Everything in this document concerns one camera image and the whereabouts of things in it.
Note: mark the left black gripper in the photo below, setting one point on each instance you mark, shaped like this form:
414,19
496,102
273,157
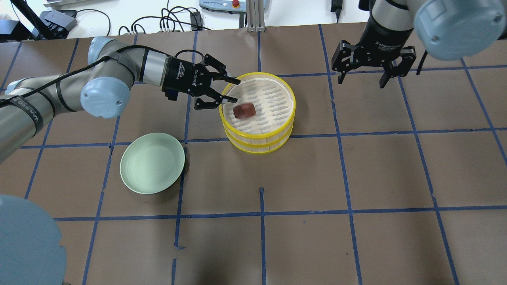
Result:
181,76

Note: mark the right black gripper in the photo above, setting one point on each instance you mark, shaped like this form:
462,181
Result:
383,35

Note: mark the brown bun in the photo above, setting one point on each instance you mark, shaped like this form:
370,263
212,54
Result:
244,110

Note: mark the yellow steamer basket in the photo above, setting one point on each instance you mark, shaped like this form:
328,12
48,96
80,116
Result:
259,144
274,102

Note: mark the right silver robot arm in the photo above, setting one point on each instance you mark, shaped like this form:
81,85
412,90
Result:
448,29

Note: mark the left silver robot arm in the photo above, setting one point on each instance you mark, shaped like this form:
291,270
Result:
30,249

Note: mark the black power adapter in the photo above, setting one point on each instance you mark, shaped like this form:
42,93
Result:
336,6

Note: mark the teach pendant with red button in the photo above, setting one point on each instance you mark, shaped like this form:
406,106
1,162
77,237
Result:
225,6

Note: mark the light green plate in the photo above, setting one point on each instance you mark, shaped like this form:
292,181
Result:
152,163

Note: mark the aluminium frame post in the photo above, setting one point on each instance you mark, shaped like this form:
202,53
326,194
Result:
255,11

